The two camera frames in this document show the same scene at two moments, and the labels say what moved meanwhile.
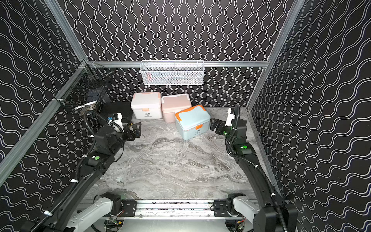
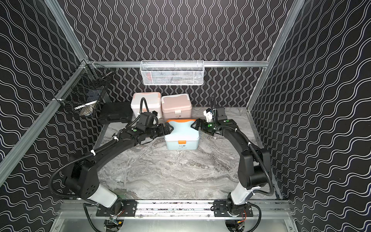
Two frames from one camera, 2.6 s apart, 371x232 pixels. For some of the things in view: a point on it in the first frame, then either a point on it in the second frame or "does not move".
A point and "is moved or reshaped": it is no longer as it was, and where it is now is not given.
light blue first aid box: [192, 122] is moved or reshaped
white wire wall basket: [172, 72] does not move
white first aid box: [146, 106] does not move
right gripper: [221, 125] -> [203, 122]
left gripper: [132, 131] -> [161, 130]
